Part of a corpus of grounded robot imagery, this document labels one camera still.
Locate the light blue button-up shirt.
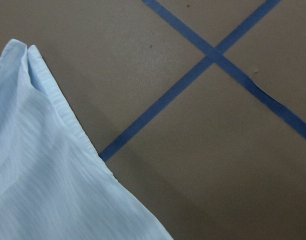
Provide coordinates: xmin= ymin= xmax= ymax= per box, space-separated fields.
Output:
xmin=0 ymin=39 xmax=171 ymax=240

